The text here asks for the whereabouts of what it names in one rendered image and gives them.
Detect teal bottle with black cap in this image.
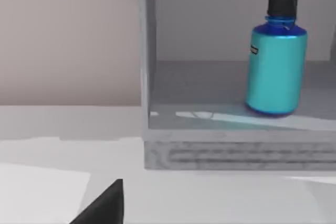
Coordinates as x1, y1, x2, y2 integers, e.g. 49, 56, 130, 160
244, 0, 308, 118

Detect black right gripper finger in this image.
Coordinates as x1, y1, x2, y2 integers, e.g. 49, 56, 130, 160
69, 178, 124, 224

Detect grey open cabinet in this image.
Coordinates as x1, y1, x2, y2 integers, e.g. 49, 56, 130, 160
139, 0, 336, 172

